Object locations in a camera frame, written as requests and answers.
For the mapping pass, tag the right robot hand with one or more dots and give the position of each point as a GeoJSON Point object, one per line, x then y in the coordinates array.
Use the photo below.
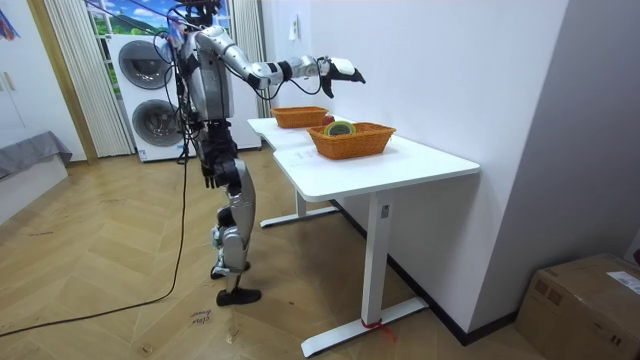
{"type": "Point", "coordinates": [342, 68]}

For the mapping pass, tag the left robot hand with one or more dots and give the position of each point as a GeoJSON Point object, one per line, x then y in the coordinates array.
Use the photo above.
{"type": "Point", "coordinates": [210, 178]}

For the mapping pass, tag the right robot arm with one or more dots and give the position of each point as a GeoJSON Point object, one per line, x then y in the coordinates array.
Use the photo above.
{"type": "Point", "coordinates": [235, 54]}

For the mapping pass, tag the robot legs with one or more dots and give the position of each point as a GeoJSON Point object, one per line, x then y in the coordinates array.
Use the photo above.
{"type": "Point", "coordinates": [243, 200]}

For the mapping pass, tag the red apple soft toy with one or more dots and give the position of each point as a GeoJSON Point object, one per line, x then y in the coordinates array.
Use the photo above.
{"type": "Point", "coordinates": [328, 120]}

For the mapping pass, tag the green round soft toy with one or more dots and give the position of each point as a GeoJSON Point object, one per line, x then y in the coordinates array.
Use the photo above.
{"type": "Point", "coordinates": [340, 129]}

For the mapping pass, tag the orange wicker basket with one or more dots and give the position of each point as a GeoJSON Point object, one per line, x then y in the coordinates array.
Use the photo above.
{"type": "Point", "coordinates": [350, 146]}
{"type": "Point", "coordinates": [299, 118]}

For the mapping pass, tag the robot body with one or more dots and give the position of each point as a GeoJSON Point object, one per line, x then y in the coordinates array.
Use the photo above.
{"type": "Point", "coordinates": [215, 85]}

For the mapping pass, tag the white pleated curtain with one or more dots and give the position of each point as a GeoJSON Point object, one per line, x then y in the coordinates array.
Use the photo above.
{"type": "Point", "coordinates": [90, 85]}
{"type": "Point", "coordinates": [247, 30]}

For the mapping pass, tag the white desk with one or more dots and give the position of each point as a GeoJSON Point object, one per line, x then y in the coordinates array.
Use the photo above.
{"type": "Point", "coordinates": [350, 175]}

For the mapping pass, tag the white washing machine tower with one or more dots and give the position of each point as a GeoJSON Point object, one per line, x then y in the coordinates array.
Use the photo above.
{"type": "Point", "coordinates": [145, 65]}

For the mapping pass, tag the landscape window picture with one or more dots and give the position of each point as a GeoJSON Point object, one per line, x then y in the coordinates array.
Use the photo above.
{"type": "Point", "coordinates": [140, 17]}

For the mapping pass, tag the grey bed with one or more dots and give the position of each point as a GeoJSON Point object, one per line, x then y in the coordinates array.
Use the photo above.
{"type": "Point", "coordinates": [30, 160]}

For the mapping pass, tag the white wardrobe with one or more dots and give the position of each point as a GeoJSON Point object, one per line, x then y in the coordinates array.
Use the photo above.
{"type": "Point", "coordinates": [42, 100]}

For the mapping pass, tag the brown cardboard box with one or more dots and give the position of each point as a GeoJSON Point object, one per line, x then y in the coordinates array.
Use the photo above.
{"type": "Point", "coordinates": [580, 310]}

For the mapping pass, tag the white wall socket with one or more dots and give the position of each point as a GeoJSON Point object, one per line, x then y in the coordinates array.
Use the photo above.
{"type": "Point", "coordinates": [294, 27]}

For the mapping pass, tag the wooden door frame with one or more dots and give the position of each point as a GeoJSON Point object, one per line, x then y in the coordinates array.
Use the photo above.
{"type": "Point", "coordinates": [62, 80]}

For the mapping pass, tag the colourful wall poster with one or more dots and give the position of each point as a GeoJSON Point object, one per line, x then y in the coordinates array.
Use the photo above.
{"type": "Point", "coordinates": [7, 27]}

